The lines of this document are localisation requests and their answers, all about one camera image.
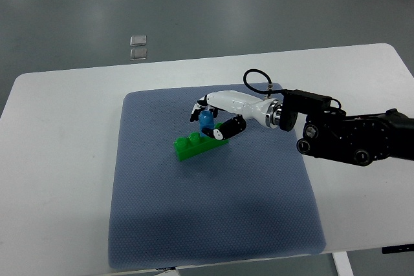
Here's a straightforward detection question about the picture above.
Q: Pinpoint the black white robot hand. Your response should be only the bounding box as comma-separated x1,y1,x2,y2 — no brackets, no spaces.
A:
190,90,282,140

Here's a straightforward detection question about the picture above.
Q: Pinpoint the small blue block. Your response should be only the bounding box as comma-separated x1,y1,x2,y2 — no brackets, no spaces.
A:
199,110,215,137

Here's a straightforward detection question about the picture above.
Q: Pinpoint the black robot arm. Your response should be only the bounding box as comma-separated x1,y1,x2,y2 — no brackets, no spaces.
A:
265,89,413,166

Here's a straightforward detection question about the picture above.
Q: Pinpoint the long green block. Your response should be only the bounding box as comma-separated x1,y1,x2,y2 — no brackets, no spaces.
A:
173,132,229,161

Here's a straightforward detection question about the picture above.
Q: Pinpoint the blue-grey mesh mat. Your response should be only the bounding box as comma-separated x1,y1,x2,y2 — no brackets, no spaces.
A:
108,86,326,270

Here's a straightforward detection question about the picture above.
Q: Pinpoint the lower floor metal plate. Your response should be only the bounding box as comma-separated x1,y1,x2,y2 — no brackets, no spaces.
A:
130,47,147,61

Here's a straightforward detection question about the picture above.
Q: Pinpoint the floor metal plate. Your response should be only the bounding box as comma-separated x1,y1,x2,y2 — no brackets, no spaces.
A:
130,35,147,47
130,47,147,61

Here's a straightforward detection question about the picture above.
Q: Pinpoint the upper floor metal plate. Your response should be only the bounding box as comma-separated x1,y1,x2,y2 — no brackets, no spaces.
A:
130,35,147,47

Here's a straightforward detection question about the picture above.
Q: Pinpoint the white table leg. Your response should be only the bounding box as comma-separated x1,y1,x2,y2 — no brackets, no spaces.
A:
332,251,354,276

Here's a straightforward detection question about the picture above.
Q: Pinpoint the black table control panel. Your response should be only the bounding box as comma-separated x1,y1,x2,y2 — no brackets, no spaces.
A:
382,244,414,254

